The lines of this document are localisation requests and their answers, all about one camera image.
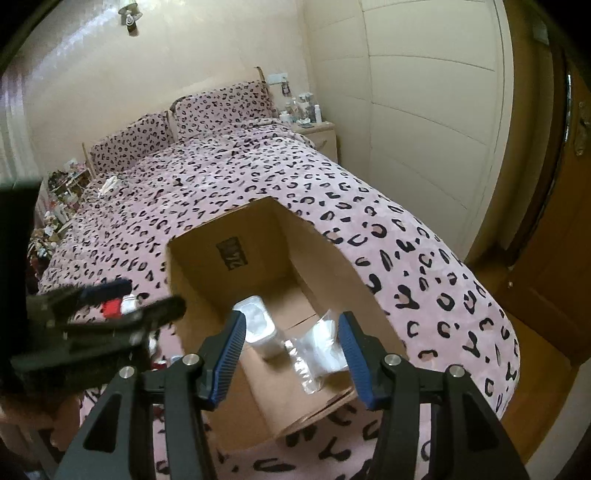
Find red small box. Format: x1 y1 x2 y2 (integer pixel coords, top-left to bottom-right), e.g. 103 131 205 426
100 298 122 320

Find pink leopard print blanket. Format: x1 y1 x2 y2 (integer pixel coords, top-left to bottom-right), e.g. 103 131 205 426
40 118 527 479

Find clear plastic bag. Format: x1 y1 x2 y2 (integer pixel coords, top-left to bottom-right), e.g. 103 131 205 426
283 310 348 395

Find white plastic container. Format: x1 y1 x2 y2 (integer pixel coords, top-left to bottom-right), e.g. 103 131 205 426
232 295 284 361

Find brown cardboard box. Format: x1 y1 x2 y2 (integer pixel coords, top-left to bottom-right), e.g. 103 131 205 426
166 198 406 452

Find brown wooden door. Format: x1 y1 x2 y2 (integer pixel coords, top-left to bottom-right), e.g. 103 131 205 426
499 66 590 365

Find left leopard print pillow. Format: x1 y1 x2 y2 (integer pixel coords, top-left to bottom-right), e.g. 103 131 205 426
89 111 173 174

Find leopard print pillow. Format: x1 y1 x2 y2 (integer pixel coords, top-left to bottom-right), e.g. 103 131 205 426
89 111 173 174
171 80 273 141

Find right leopard print pillow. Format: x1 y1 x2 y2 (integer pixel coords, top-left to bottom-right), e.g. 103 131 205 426
171 80 273 141

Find beige bedside table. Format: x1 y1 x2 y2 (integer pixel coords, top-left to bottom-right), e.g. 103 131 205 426
293 121 339 163

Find bottles on bedside table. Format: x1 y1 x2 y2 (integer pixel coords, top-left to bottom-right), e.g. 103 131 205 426
280 92 322 128

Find white wardrobe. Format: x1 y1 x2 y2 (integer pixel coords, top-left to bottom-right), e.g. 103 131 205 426
301 1 513 259

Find wall lamp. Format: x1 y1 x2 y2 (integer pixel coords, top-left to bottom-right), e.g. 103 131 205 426
118 2 142 36

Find wall power socket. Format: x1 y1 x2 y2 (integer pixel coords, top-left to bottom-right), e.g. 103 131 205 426
266 72 288 85

